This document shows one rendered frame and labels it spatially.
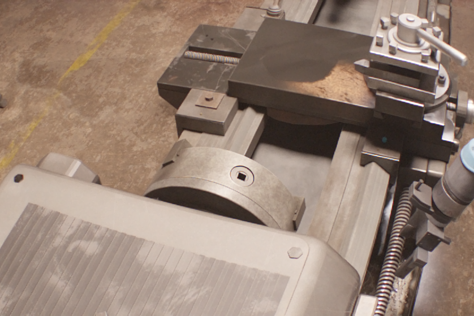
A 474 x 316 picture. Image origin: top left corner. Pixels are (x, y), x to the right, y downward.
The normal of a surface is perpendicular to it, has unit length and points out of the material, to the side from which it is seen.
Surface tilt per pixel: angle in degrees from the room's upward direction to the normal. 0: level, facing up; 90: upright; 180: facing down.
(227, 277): 0
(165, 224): 0
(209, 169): 1
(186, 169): 16
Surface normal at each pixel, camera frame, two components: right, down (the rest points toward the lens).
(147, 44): -0.07, -0.71
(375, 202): 0.49, -0.46
